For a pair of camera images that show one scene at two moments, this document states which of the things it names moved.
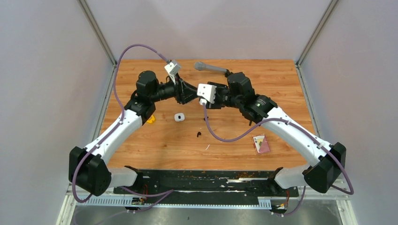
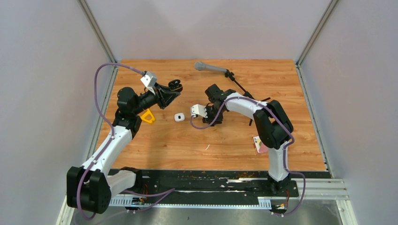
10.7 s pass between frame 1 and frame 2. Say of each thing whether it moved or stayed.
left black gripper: moved
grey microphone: stayed
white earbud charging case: stayed
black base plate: stayed
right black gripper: moved
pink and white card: stayed
